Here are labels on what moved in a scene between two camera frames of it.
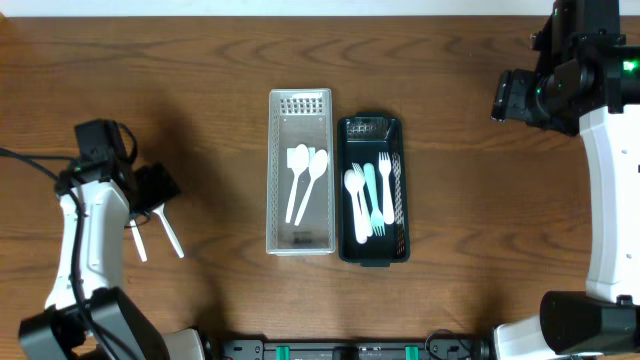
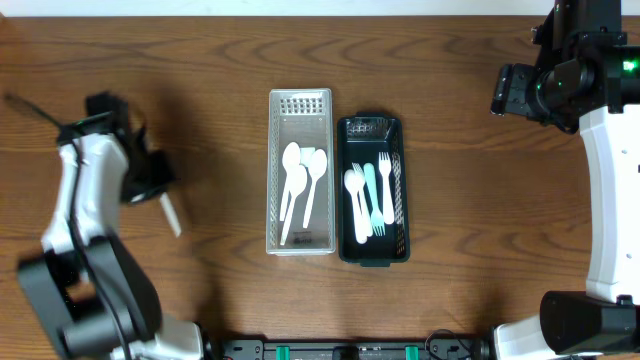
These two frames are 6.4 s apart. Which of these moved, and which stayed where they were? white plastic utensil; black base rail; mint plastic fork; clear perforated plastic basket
Moved: white plastic utensil
Stayed: mint plastic fork; black base rail; clear perforated plastic basket
